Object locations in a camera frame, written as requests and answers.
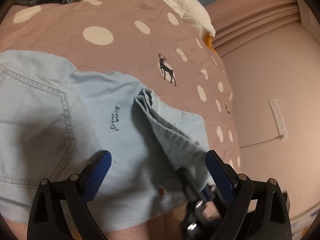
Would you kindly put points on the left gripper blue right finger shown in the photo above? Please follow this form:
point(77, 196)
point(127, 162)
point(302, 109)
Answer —
point(257, 209)

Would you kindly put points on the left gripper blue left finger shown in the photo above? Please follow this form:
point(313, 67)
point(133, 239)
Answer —
point(47, 220)

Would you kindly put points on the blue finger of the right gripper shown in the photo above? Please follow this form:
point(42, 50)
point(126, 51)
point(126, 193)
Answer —
point(193, 194)

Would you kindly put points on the light blue strawberry pants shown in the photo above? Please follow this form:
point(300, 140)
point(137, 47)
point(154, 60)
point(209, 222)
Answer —
point(55, 120)

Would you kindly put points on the pink polka dot duvet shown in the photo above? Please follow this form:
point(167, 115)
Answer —
point(147, 40)

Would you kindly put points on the pink curtain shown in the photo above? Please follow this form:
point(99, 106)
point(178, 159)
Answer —
point(239, 21)

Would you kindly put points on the white goose plush toy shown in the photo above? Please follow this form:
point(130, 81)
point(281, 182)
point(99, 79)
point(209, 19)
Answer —
point(193, 13)

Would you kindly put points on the white wall power strip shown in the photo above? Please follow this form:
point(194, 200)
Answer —
point(278, 118)

